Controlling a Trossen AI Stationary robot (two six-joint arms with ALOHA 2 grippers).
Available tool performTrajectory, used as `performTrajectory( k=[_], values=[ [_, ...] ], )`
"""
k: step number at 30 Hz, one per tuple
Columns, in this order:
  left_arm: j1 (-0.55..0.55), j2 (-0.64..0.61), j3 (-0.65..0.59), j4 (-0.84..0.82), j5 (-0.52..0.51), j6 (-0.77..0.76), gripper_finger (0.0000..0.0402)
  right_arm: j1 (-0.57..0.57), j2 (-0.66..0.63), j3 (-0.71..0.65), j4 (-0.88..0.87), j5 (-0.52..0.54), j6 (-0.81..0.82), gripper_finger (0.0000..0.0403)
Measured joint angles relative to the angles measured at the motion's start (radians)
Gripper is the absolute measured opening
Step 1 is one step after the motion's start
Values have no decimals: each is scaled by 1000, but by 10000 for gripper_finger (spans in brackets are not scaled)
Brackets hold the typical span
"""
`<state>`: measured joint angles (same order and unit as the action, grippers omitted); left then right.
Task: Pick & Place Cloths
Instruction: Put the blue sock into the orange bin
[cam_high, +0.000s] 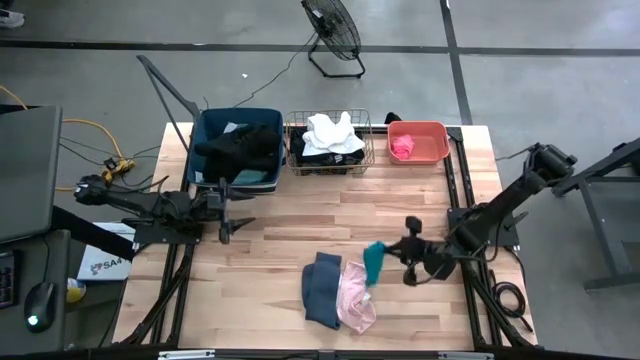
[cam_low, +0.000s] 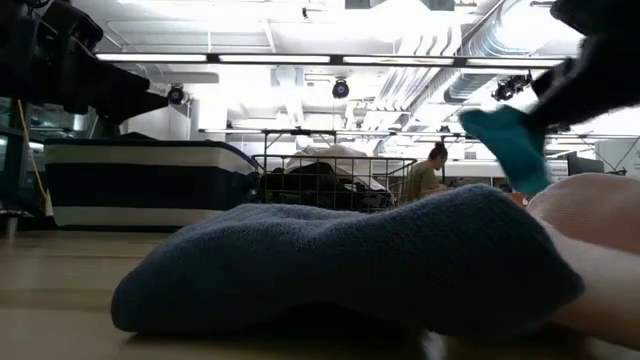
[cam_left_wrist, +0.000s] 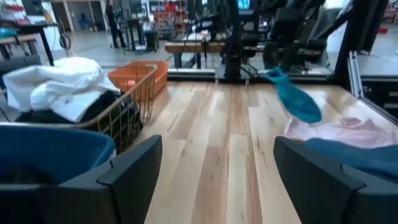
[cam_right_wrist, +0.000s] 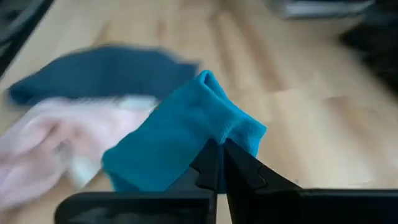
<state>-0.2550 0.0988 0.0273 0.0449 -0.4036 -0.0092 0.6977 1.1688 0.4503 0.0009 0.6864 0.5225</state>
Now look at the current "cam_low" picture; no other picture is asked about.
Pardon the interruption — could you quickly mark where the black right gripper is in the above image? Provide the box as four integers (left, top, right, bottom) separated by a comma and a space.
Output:
529, 0, 640, 127

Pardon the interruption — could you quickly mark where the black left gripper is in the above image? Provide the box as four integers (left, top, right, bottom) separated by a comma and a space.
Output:
0, 0, 171, 124

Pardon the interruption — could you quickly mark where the metal rack frame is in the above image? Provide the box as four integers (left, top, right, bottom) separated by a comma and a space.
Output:
261, 128, 338, 158

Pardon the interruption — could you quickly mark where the long ceiling light bar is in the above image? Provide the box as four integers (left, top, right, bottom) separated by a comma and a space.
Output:
94, 51, 567, 69

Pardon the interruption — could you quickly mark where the yellow cable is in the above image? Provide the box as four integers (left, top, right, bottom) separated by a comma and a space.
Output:
16, 99, 52, 214

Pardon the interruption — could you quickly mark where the plain teal cloth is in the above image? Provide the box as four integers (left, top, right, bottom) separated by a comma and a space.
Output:
458, 104, 552, 198

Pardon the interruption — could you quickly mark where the blue white striped fabric bin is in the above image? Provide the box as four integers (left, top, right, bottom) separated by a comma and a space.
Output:
43, 131, 262, 232

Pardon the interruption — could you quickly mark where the wire mesh basket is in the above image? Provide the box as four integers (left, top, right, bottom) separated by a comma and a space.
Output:
251, 154, 419, 214

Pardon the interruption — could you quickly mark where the pale pink knit cloth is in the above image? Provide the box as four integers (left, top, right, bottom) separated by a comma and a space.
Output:
526, 171, 640, 352

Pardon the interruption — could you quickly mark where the person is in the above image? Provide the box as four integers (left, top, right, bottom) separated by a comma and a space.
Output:
405, 141, 450, 203

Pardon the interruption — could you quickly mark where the navy blue knit cloth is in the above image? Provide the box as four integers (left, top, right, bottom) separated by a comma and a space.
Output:
110, 183, 586, 342

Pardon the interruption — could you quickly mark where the computer monitor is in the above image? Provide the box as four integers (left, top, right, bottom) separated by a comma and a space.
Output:
566, 151, 607, 177

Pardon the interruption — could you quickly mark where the spiral ventilation duct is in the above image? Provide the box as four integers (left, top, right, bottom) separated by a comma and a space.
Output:
443, 72, 502, 105

